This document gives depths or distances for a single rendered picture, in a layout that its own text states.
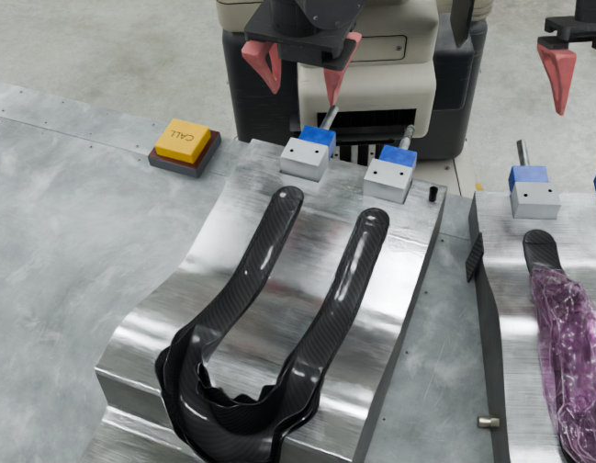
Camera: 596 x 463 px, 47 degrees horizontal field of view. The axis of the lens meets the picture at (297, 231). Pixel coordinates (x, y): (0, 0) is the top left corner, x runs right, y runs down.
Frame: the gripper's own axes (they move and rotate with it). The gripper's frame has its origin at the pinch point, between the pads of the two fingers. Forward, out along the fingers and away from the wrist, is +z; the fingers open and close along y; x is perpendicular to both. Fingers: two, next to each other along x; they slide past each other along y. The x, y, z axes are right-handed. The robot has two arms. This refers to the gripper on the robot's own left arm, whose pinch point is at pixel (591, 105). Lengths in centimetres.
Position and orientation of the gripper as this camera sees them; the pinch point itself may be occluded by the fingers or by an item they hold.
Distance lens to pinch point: 82.5
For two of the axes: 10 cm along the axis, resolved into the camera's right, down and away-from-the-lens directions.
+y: 10.0, -0.5, -0.2
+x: 0.0, -4.3, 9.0
